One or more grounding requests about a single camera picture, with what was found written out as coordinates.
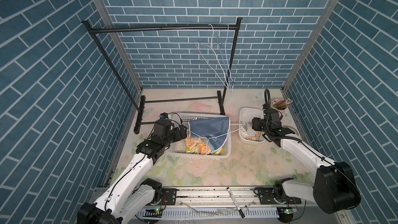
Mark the light blue wire hanger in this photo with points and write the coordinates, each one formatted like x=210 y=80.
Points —
x=222 y=46

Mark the white rectangular tray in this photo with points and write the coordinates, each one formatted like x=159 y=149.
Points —
x=246 y=115

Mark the white perforated plastic basket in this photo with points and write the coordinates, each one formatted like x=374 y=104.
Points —
x=208 y=136

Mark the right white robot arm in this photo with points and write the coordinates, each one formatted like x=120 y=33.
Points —
x=333 y=189

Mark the black clothes rack frame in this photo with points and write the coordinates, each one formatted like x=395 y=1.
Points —
x=165 y=55

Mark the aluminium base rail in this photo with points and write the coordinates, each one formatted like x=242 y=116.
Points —
x=183 y=204

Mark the bundle of coloured pencils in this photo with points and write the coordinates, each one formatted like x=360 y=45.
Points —
x=282 y=104

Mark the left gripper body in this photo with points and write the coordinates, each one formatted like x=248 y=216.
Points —
x=176 y=136

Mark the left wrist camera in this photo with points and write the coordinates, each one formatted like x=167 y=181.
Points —
x=164 y=116

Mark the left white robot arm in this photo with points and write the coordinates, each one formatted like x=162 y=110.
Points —
x=129 y=194

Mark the orange bunny towel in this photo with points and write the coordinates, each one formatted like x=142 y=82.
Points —
x=197 y=146

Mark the blue bear towel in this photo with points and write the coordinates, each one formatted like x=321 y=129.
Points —
x=211 y=130

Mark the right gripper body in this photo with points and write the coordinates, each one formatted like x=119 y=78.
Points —
x=258 y=125

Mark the black marker on rail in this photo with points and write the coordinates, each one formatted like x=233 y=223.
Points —
x=235 y=202

